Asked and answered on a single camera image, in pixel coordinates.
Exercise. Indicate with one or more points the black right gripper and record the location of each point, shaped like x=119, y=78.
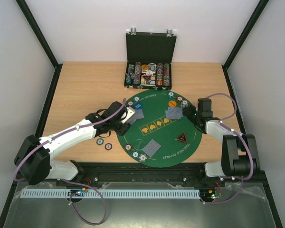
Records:
x=188, y=113

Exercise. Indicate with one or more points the blue patterned card deck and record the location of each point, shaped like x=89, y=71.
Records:
x=131, y=120

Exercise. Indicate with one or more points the leftmost chip row in case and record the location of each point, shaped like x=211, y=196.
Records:
x=130, y=74

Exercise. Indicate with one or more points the black poker chip case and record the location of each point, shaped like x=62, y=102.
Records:
x=150, y=49

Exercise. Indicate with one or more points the single blue patterned card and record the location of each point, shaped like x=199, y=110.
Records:
x=138, y=114

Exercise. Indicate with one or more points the white slotted cable duct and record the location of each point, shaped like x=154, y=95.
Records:
x=110, y=194

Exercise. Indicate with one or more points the face down card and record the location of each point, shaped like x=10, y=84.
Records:
x=174, y=113

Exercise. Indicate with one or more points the red chip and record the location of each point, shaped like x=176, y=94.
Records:
x=130, y=103
x=179, y=98
x=128, y=147
x=108, y=146

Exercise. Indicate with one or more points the blue small blind button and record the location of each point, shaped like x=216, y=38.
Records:
x=137, y=106

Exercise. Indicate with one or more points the white dealer button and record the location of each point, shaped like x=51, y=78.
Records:
x=149, y=72

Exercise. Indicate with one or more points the black aluminium frame post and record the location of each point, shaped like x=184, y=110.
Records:
x=245, y=32
x=37, y=31

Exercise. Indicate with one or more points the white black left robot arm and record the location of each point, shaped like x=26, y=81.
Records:
x=35, y=161

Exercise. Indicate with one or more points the teal poker chip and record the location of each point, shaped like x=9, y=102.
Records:
x=99, y=141

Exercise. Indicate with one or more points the clear glass dealer puck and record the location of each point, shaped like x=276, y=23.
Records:
x=139, y=144

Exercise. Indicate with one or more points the triangular all in button in case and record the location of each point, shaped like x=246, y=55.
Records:
x=146, y=79

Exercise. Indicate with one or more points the face down card mat bottom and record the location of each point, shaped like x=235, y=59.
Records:
x=151, y=148

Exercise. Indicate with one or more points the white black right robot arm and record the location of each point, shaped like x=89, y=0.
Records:
x=239, y=157

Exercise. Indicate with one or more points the grey chips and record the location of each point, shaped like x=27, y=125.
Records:
x=184, y=103

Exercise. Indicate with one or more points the round green poker mat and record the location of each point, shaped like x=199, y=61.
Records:
x=156, y=126

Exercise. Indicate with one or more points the orange big blind button on mat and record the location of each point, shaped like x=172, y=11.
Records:
x=172, y=103

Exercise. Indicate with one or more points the chip row in case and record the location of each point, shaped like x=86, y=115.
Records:
x=137, y=73
x=159, y=74
x=166, y=74
x=130, y=74

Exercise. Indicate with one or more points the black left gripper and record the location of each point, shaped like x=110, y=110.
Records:
x=122, y=131

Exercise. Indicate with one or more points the black aluminium frame post right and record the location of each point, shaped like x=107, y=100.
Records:
x=245, y=32

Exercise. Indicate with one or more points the orange big blind button in case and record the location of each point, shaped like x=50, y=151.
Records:
x=144, y=67

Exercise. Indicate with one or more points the triangular all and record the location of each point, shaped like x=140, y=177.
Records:
x=182, y=138
x=146, y=79

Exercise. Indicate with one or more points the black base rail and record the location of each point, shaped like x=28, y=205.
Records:
x=185, y=174

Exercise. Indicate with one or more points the black aluminium frame post left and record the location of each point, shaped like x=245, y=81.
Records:
x=37, y=31

